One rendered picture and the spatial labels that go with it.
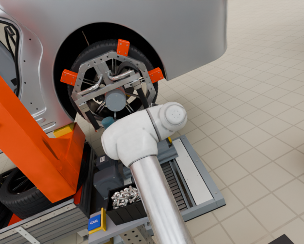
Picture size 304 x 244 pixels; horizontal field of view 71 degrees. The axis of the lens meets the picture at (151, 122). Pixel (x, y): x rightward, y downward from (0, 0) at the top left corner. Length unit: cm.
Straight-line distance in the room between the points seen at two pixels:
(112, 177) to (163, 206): 93
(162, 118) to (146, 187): 22
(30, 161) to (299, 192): 160
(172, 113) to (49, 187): 94
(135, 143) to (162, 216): 24
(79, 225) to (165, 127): 124
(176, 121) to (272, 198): 108
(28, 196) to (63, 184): 44
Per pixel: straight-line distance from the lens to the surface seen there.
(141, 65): 148
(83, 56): 155
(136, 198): 110
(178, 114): 71
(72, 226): 179
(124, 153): 72
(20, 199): 183
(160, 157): 187
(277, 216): 158
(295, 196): 167
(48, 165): 132
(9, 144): 129
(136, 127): 72
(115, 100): 138
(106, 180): 159
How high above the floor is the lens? 134
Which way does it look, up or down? 30 degrees down
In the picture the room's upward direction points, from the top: 24 degrees counter-clockwise
